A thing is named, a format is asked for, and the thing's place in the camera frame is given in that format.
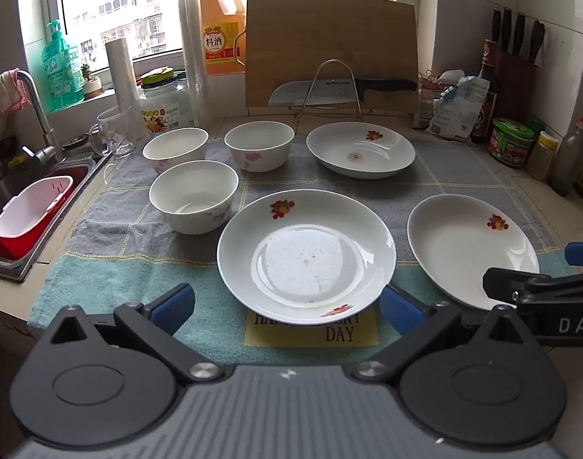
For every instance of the white plastic packet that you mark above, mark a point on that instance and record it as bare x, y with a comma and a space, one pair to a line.
456, 110

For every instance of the roll of clear plastic bags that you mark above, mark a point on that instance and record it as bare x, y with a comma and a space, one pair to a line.
121, 81

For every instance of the bamboo cutting board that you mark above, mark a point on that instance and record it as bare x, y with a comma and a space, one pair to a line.
329, 33

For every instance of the pink cloth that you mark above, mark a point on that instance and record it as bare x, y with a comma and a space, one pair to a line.
4, 95

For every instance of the clear glass mug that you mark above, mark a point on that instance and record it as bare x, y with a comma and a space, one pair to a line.
114, 129

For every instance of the steel sink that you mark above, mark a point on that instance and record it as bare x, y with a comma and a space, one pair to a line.
14, 267

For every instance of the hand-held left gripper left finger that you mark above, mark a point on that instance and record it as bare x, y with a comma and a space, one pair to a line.
172, 303

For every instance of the dark soy sauce bottle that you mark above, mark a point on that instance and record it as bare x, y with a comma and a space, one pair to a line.
485, 105

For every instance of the white and orange packet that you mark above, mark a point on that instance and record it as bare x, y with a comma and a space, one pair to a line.
430, 103

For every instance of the red-capped clear bottle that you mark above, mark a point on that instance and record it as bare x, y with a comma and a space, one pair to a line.
569, 162

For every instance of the green-lidded sauce jar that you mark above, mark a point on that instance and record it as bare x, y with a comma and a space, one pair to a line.
509, 146

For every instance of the red plastic basin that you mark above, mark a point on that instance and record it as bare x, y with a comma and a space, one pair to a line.
14, 248

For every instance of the yellow-lidded spice jar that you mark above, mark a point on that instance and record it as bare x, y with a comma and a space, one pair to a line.
542, 160

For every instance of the white floral plate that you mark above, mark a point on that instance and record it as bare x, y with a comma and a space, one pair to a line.
454, 244
272, 267
339, 146

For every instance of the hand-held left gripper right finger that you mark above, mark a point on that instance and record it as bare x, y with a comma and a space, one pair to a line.
400, 310

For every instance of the white floral bowl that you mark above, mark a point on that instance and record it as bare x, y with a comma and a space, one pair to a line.
195, 215
260, 153
176, 146

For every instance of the stack of clear plastic cups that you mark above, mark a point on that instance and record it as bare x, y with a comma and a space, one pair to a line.
195, 57

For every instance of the grey and teal checkered towel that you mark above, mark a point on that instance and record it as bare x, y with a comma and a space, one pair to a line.
128, 248

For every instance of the metal faucet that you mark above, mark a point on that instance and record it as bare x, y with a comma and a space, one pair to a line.
37, 105

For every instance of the small green container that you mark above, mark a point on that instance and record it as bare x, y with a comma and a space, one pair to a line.
537, 126

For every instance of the white plastic colander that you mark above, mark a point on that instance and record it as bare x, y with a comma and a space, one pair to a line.
28, 210

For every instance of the orange cooking wine bottle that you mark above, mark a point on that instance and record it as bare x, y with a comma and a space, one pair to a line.
219, 19

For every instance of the dark brown knife block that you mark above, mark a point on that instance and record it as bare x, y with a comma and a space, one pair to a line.
516, 81

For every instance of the green dish soap bottle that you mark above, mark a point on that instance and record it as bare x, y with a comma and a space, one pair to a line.
61, 71

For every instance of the window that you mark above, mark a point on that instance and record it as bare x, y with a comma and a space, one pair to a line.
128, 0

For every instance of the glass jar with green lid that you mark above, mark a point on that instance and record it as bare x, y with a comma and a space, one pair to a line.
164, 110

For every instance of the small potted plant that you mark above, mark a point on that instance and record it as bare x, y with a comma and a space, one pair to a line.
92, 87

